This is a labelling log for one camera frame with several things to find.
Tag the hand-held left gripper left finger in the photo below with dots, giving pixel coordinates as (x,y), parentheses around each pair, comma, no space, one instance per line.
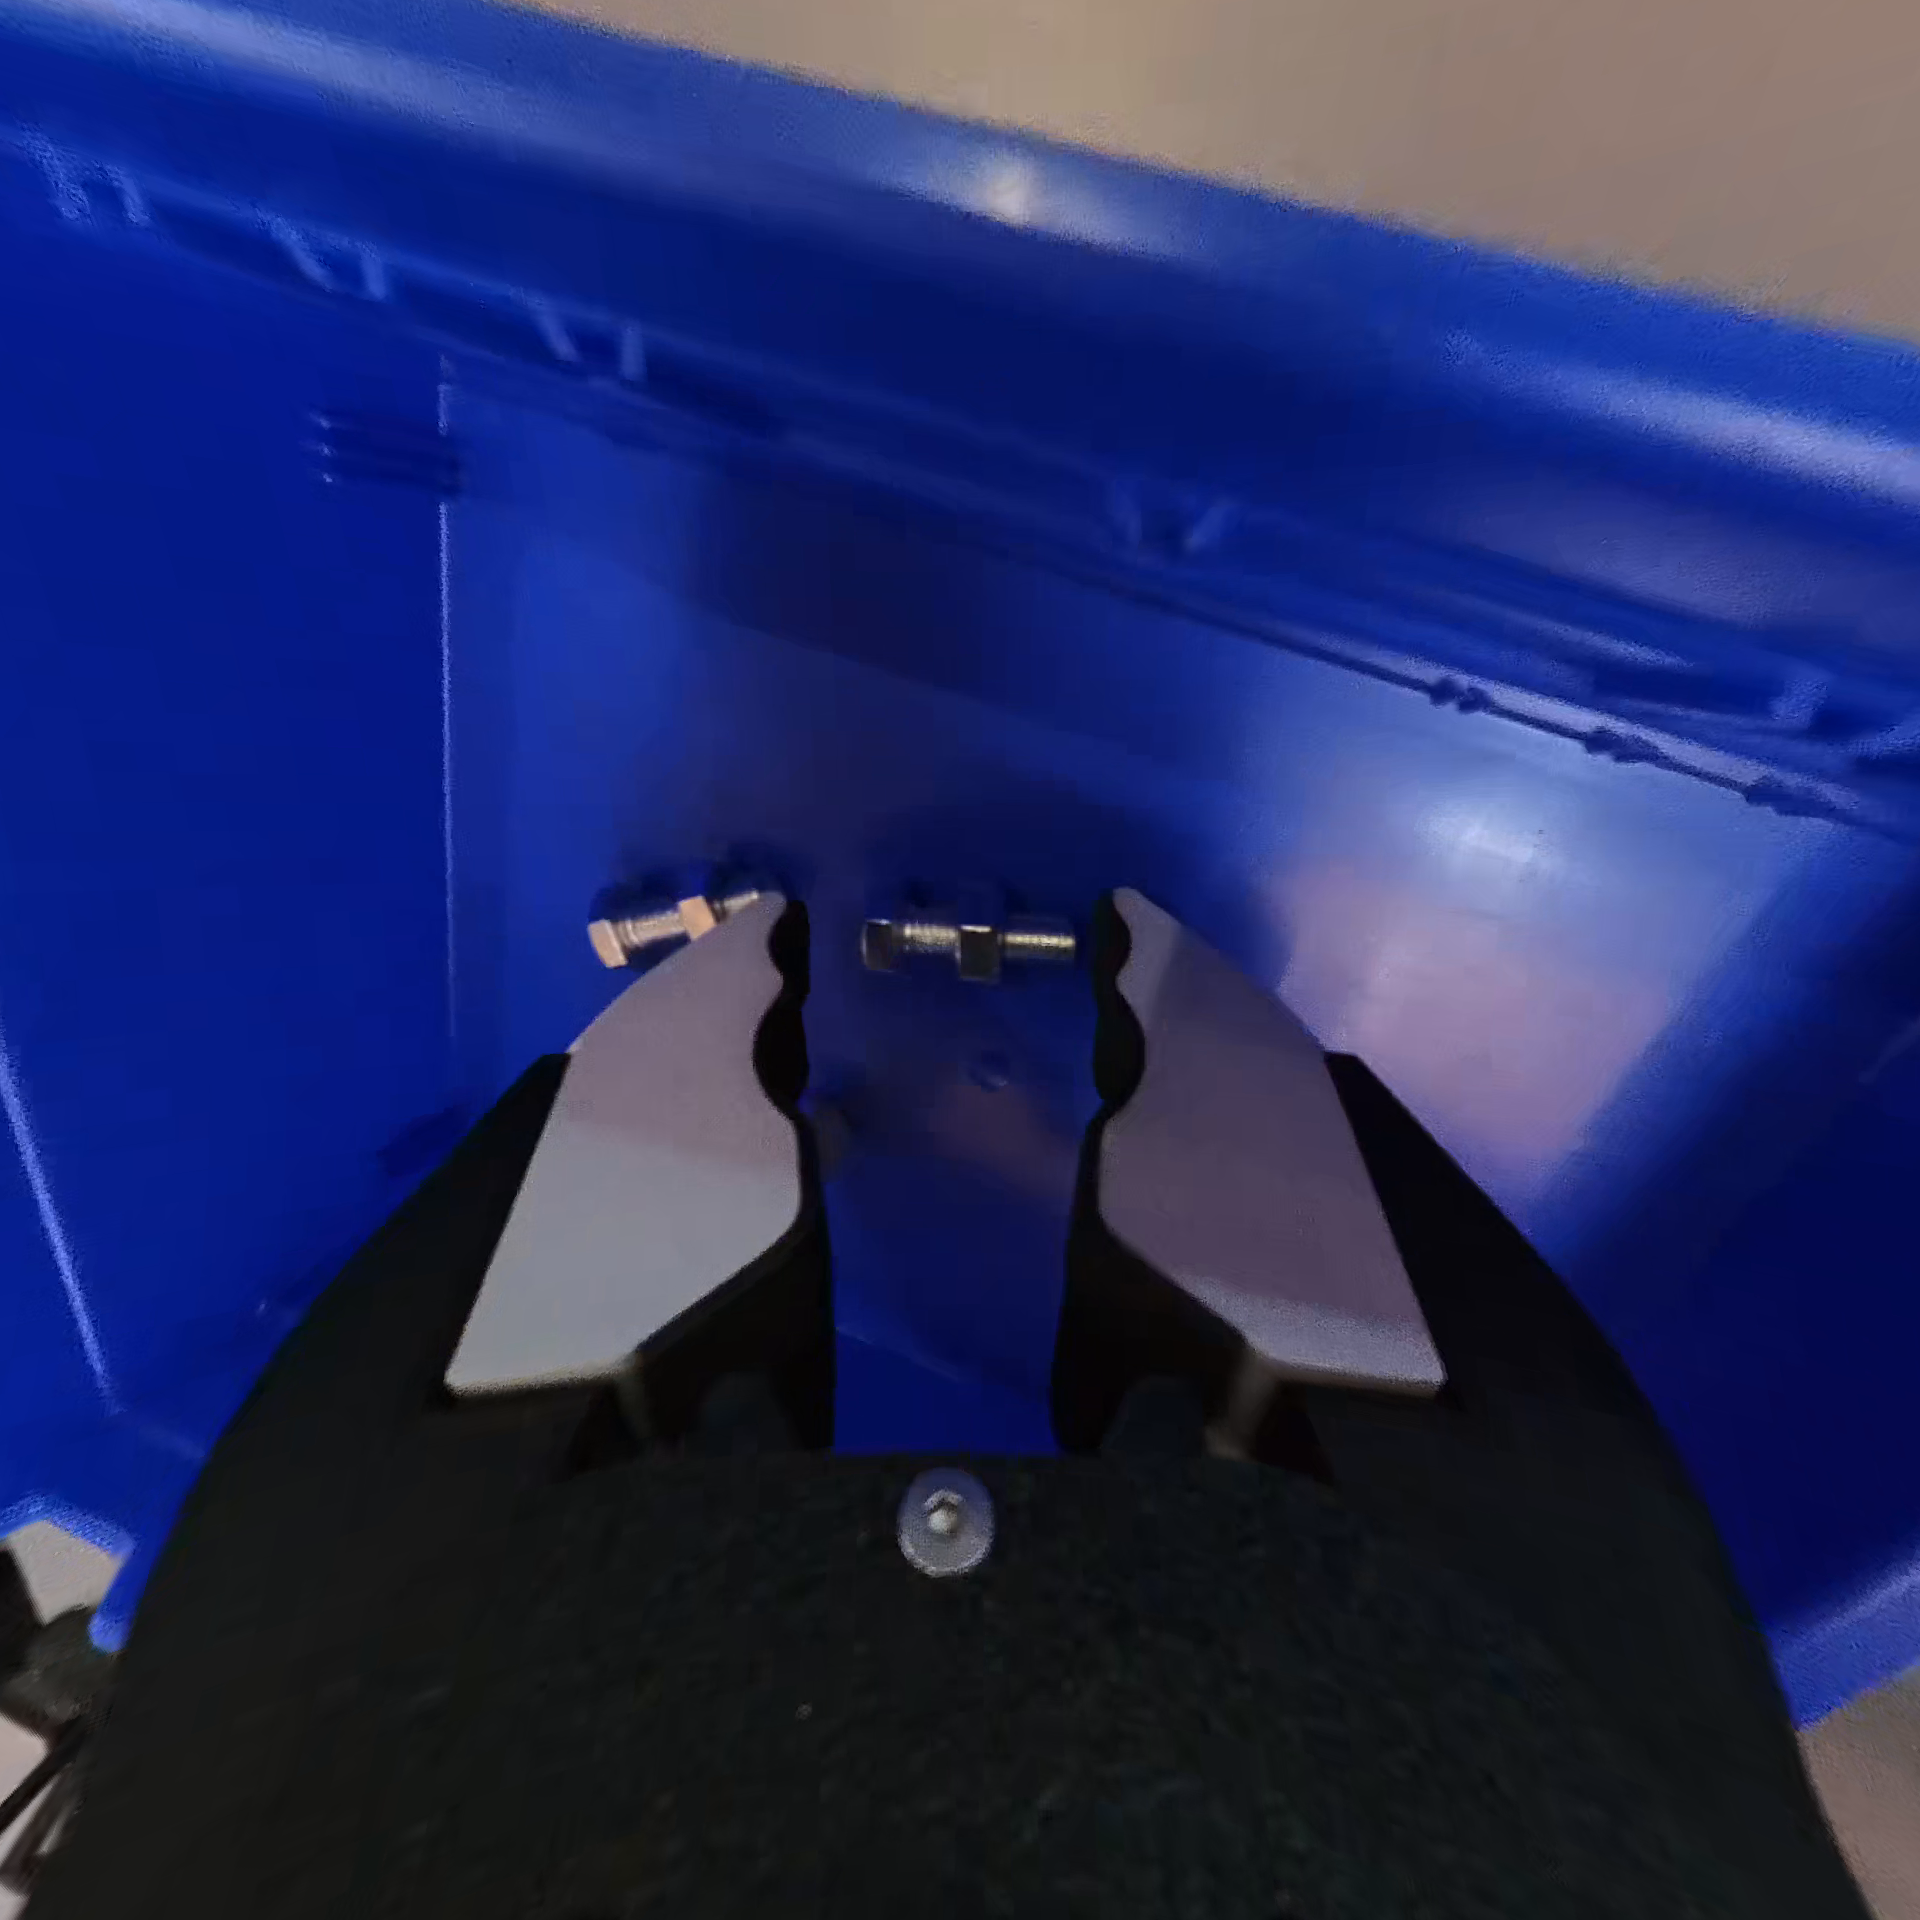
(660,1170)

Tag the steel hex nut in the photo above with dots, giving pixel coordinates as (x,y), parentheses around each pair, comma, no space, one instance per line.
(699,919)
(981,954)

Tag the blue plastic bin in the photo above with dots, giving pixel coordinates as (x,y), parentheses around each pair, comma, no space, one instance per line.
(1051,524)

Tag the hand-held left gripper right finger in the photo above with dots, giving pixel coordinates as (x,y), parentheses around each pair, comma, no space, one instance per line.
(1245,1185)

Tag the grey desk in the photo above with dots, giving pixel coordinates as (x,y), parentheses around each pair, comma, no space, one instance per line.
(1500,121)

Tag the steel hex bolt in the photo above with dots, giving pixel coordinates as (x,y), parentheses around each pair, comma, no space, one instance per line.
(1035,945)
(652,932)

